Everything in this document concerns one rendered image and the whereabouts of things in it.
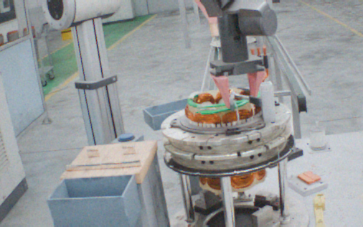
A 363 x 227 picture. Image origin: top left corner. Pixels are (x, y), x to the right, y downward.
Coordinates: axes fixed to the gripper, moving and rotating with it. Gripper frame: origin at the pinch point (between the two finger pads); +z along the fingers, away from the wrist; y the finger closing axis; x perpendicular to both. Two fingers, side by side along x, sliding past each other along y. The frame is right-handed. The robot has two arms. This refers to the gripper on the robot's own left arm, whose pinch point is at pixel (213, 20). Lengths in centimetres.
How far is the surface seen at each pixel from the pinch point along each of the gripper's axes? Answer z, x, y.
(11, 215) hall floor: 54, 195, 180
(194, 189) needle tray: 41, 21, 36
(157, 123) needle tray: 19.9, 24.9, 23.1
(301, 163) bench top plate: 41, -13, 55
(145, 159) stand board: 29.2, 19.8, -8.7
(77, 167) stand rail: 28.2, 34.6, -13.5
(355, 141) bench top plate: 38, -35, 70
